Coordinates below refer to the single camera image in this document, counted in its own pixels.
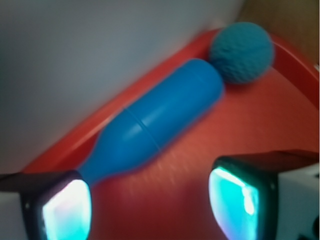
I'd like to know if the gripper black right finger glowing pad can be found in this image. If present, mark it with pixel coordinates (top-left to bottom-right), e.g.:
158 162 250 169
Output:
208 149 320 240

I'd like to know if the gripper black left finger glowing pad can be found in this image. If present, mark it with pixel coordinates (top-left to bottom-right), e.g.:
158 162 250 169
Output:
0 170 92 240

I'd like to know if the blue plastic bottle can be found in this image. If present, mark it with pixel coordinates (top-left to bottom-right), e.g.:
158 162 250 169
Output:
79 58 224 185

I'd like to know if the red plastic tray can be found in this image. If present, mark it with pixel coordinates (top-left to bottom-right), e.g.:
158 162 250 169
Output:
21 28 320 240

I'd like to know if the blue textured ball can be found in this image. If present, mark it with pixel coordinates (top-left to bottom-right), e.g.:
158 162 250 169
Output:
208 22 275 85

